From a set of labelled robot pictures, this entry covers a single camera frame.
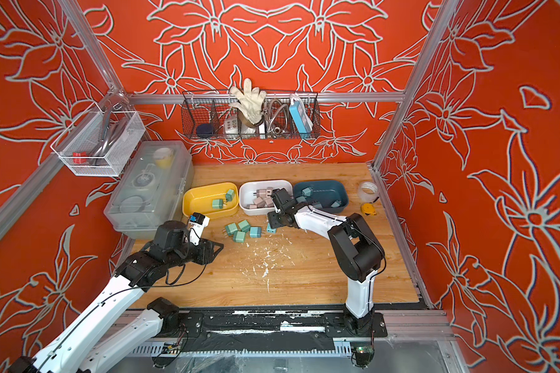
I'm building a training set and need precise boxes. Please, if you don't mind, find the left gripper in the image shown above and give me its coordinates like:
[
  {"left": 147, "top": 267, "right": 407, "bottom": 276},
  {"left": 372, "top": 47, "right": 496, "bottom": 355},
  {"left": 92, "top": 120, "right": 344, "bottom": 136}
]
[{"left": 166, "top": 235, "right": 225, "bottom": 270}]

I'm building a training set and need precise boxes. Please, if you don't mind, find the green plug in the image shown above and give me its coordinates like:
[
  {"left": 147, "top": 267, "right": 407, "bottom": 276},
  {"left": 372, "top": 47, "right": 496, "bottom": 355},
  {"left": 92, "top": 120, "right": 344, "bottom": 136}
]
[
  {"left": 225, "top": 189, "right": 236, "bottom": 203},
  {"left": 212, "top": 198, "right": 225, "bottom": 210},
  {"left": 225, "top": 223, "right": 239, "bottom": 236},
  {"left": 233, "top": 231, "right": 247, "bottom": 243},
  {"left": 237, "top": 219, "right": 251, "bottom": 233}
]

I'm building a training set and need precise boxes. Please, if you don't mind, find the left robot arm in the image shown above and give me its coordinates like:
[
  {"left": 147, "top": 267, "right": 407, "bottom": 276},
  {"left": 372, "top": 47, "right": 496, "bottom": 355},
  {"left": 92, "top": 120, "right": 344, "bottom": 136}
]
[{"left": 8, "top": 213, "right": 224, "bottom": 372}]

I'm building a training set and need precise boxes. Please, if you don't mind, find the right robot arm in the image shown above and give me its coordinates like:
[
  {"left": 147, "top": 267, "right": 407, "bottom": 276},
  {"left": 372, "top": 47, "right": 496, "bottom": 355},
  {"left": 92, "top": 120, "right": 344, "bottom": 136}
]
[{"left": 268, "top": 188, "right": 387, "bottom": 333}]

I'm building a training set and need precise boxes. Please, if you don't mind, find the white storage box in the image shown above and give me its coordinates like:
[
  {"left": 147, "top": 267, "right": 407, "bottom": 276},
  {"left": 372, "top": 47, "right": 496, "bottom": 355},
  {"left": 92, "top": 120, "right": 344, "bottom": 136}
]
[{"left": 239, "top": 180, "right": 292, "bottom": 216}]

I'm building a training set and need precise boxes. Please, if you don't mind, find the dark blue storage box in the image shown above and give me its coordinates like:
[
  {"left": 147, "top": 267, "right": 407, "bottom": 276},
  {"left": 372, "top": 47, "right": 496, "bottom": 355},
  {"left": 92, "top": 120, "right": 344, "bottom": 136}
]
[{"left": 293, "top": 180, "right": 349, "bottom": 214}]

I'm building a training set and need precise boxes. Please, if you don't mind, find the yellow storage box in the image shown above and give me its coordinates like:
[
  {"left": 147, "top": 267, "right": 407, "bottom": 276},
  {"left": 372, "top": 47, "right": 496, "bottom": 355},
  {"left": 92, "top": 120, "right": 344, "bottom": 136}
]
[{"left": 182, "top": 182, "right": 239, "bottom": 219}]

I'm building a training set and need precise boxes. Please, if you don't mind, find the light blue box in basket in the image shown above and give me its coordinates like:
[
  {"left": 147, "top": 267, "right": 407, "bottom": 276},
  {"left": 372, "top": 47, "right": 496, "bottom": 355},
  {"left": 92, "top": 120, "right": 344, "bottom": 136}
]
[{"left": 289, "top": 94, "right": 314, "bottom": 139}]

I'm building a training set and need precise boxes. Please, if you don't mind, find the clear plastic lidded container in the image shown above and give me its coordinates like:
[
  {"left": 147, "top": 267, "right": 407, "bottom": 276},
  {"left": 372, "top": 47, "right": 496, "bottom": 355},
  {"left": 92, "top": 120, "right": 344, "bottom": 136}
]
[{"left": 104, "top": 141, "right": 194, "bottom": 239}]

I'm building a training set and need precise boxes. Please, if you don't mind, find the yellow tape measure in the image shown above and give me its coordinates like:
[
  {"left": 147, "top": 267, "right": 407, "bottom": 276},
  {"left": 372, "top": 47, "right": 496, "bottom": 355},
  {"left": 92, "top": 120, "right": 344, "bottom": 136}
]
[{"left": 360, "top": 203, "right": 377, "bottom": 216}]

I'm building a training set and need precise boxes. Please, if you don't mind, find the clear tape roll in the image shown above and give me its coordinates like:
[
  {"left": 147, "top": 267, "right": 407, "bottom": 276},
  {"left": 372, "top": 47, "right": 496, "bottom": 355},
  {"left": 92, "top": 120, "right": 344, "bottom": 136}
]
[{"left": 357, "top": 181, "right": 379, "bottom": 204}]

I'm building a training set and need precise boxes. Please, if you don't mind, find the white power strip in basket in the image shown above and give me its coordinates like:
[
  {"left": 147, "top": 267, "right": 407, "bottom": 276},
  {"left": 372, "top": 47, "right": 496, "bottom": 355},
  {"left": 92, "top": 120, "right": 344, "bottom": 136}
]
[{"left": 223, "top": 115, "right": 240, "bottom": 139}]

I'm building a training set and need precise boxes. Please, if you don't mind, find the white rubber glove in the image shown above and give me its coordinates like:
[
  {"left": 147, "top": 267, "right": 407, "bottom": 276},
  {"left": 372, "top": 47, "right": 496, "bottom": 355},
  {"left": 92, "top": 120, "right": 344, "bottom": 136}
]
[{"left": 229, "top": 78, "right": 267, "bottom": 125}]

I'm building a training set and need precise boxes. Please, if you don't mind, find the red object in basket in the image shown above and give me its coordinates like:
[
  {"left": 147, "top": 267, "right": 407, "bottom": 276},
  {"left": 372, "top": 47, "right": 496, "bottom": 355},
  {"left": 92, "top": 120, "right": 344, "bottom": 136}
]
[{"left": 72, "top": 152, "right": 88, "bottom": 165}]

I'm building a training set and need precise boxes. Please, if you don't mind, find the black wire basket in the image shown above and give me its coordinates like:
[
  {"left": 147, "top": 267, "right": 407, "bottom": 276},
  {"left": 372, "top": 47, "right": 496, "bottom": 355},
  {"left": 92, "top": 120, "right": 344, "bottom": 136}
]
[{"left": 181, "top": 88, "right": 321, "bottom": 141}]

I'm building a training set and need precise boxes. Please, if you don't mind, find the white wire basket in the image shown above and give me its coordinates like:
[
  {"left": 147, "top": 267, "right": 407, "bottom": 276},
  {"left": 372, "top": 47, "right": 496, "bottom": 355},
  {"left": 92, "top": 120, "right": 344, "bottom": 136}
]
[{"left": 51, "top": 104, "right": 146, "bottom": 177}]

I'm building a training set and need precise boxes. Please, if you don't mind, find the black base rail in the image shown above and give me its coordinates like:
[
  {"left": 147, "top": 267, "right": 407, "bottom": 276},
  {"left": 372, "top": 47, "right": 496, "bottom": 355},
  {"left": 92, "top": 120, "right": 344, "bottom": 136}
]
[{"left": 136, "top": 307, "right": 387, "bottom": 357}]

